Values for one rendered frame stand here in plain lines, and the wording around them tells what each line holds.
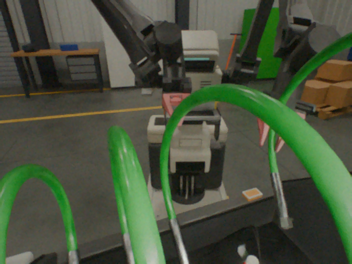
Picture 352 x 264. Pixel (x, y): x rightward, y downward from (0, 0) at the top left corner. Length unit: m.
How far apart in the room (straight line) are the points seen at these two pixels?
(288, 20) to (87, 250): 0.67
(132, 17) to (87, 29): 5.78
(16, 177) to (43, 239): 1.84
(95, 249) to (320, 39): 0.62
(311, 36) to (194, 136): 0.81
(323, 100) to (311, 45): 4.21
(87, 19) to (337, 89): 5.56
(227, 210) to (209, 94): 0.51
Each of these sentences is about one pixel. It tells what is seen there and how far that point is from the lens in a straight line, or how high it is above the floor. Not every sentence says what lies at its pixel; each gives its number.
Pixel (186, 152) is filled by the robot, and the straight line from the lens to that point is 1.16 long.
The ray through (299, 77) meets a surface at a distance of 0.38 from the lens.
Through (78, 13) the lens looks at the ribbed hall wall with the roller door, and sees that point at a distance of 6.48.
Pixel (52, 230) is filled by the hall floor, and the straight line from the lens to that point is 2.06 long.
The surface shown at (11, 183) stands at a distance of 0.19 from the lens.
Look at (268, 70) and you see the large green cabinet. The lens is 6.58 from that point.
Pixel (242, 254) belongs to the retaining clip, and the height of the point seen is 1.10.
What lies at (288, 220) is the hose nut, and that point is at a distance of 0.44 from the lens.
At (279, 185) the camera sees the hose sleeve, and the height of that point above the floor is 1.15.
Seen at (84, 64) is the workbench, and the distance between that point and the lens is 5.21.
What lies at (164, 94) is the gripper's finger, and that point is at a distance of 0.51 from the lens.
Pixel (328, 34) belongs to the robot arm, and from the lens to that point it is 0.47.
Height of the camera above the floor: 1.41
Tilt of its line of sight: 27 degrees down
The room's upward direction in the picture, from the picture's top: straight up
